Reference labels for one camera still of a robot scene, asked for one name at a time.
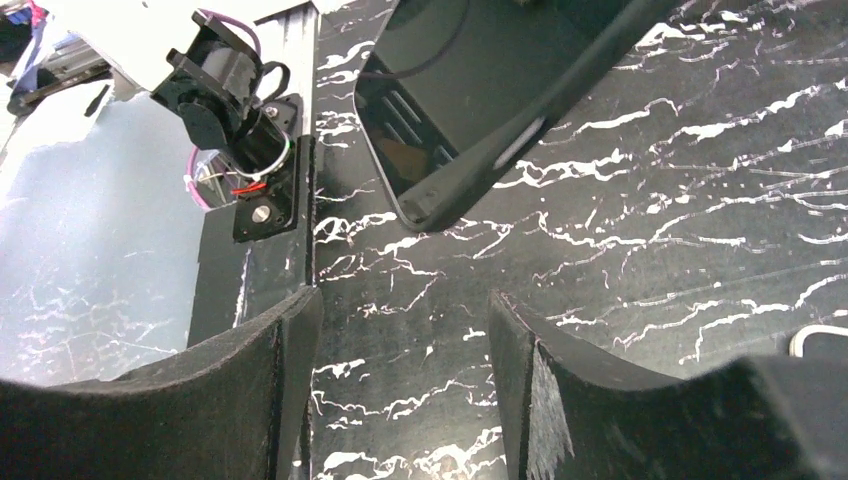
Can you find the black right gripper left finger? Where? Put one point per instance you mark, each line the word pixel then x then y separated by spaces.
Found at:
pixel 234 406

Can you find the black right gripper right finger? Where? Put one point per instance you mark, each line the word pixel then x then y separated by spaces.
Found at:
pixel 571 410

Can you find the black phone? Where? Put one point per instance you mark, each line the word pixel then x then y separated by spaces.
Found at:
pixel 454 92

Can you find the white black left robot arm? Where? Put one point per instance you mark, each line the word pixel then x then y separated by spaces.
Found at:
pixel 201 60

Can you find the phone in pink case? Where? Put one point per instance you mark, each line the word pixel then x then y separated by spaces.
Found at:
pixel 820 342

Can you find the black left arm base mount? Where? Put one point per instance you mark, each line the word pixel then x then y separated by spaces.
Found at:
pixel 268 205

